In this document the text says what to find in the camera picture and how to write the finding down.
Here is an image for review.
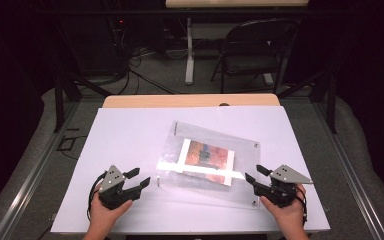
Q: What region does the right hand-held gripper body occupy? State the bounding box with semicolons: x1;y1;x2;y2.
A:
268;164;314;208

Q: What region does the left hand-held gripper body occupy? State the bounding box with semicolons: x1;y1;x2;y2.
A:
98;164;135;210

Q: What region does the clear acrylic photo frame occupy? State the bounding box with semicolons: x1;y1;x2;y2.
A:
155;120;262;210

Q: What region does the painting print with white border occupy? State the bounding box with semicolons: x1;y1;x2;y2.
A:
177;138;236;187

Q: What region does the person's right hand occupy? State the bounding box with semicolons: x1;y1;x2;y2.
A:
260;184;307;231

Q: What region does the person's left hand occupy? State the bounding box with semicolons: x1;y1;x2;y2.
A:
88;191;134;231

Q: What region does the black metal stand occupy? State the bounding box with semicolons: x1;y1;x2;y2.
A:
276;70;338;135
53;71;113;134

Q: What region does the black folding chair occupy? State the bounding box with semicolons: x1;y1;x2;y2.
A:
210;18;301;94

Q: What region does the white table leg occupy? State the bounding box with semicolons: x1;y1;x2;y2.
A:
184;17;196;85

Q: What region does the dark equipment rack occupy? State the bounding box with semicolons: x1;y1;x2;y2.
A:
108;13;133;46

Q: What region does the light wooden background table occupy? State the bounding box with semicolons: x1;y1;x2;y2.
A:
165;0;310;9

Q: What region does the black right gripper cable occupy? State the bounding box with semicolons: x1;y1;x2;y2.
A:
295;184;309;225

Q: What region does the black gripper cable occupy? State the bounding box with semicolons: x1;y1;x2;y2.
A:
86;171;108;222
295;184;309;225

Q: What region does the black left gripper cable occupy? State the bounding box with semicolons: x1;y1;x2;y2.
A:
86;171;108;222

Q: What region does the aluminium floor rail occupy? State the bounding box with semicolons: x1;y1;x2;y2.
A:
313;99;384;240
0;99;81;240

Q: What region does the long black floor cable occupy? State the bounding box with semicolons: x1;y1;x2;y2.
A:
118;66;178;96

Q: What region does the bundle of floor cables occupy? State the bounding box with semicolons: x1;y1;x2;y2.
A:
113;43;188;69

